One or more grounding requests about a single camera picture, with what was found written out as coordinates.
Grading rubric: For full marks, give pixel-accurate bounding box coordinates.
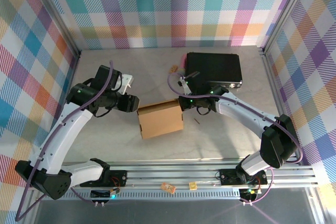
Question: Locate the brown cardboard box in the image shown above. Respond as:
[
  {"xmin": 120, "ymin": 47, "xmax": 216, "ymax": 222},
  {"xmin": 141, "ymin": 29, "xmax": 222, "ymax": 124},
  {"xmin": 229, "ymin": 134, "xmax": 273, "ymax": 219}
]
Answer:
[{"xmin": 136, "ymin": 99, "xmax": 184, "ymax": 140}]

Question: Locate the black case with metal trim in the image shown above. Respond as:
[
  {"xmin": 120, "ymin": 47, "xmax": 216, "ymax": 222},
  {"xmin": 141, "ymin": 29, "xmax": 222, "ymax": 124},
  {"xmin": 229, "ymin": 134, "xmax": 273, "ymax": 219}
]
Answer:
[{"xmin": 185, "ymin": 52, "xmax": 243, "ymax": 90}]

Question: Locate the pink microphone with grey head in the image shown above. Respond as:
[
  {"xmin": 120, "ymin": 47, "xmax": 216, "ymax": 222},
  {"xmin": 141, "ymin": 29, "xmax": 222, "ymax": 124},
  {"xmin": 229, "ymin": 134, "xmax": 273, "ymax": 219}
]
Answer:
[{"xmin": 176, "ymin": 54, "xmax": 186, "ymax": 75}]

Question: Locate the orange printed packet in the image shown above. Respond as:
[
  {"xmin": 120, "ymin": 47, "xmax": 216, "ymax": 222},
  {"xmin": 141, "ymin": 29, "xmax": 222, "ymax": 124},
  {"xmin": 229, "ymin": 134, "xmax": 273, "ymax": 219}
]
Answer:
[{"xmin": 160, "ymin": 182, "xmax": 176, "ymax": 194}]

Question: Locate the small controller circuit board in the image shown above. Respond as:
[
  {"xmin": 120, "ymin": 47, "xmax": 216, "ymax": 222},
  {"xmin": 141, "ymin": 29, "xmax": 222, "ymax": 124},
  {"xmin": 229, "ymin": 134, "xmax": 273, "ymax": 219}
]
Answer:
[
  {"xmin": 90, "ymin": 186, "xmax": 121, "ymax": 200},
  {"xmin": 240, "ymin": 186, "xmax": 263, "ymax": 201}
]

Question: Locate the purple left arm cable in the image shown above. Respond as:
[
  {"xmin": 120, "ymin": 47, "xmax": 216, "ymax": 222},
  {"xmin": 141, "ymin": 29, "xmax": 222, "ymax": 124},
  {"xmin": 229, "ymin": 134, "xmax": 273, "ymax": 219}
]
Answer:
[{"xmin": 14, "ymin": 60, "xmax": 115, "ymax": 222}]

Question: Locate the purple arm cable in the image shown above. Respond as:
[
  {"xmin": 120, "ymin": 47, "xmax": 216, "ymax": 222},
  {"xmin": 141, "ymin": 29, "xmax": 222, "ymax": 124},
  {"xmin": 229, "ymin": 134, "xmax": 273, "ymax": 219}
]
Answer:
[
  {"xmin": 14, "ymin": 60, "xmax": 115, "ymax": 222},
  {"xmin": 167, "ymin": 72, "xmax": 305, "ymax": 205}
]

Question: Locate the aluminium side rail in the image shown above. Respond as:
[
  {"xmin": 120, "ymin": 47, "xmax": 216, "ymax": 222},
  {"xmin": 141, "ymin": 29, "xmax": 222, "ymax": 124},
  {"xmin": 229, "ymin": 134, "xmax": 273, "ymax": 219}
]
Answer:
[
  {"xmin": 261, "ymin": 48, "xmax": 301, "ymax": 166},
  {"xmin": 46, "ymin": 49, "xmax": 82, "ymax": 168}
]

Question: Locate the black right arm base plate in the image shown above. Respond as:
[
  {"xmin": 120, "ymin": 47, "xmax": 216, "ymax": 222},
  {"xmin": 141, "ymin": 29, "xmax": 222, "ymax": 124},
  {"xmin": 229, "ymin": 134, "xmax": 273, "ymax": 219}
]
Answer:
[{"xmin": 219, "ymin": 168, "xmax": 268, "ymax": 185}]

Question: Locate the aluminium mounting rail frame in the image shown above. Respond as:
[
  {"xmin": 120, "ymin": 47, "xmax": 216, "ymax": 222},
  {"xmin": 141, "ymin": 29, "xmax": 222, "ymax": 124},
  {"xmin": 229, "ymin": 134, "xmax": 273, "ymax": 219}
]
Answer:
[{"xmin": 28, "ymin": 157, "xmax": 320, "ymax": 190}]

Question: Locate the perforated metal cable duct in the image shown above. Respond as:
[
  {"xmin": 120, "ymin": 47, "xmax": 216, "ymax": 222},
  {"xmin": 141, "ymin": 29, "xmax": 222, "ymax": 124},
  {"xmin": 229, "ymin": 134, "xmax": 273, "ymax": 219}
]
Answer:
[{"xmin": 41, "ymin": 191, "xmax": 242, "ymax": 200}]

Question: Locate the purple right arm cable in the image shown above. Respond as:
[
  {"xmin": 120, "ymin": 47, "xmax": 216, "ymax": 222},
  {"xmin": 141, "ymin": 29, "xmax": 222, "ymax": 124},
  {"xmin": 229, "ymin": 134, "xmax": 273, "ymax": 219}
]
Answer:
[{"xmin": 167, "ymin": 72, "xmax": 305, "ymax": 205}]

